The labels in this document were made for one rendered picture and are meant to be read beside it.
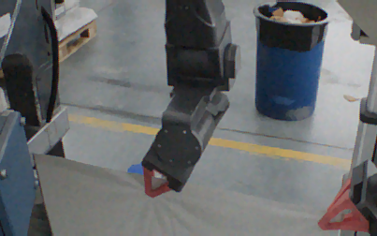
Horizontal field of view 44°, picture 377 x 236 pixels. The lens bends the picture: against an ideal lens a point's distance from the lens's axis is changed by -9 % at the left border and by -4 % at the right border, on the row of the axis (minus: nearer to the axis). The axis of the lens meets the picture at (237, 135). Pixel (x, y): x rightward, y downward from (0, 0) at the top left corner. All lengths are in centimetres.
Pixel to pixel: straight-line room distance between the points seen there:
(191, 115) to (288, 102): 246
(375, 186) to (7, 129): 43
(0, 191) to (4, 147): 4
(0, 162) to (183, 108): 24
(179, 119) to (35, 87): 41
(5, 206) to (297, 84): 262
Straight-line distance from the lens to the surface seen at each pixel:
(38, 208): 144
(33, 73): 88
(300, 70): 290
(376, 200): 63
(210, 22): 54
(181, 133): 55
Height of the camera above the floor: 151
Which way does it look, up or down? 32 degrees down
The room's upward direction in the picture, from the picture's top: 2 degrees clockwise
